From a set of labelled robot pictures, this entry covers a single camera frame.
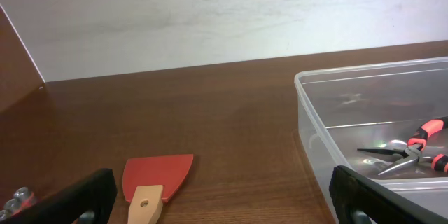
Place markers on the clear plastic container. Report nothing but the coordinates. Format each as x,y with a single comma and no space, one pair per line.
344,113

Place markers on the orange socket bit holder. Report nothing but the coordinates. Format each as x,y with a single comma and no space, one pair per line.
23,198

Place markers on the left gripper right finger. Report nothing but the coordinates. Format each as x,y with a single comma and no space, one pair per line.
357,199

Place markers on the orange scraper wooden handle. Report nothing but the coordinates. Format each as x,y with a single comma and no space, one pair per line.
150,182

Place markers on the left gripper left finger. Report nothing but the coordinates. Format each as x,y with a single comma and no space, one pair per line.
96,193

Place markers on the orange long nose pliers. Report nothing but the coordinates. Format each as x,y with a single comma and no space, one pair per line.
412,154

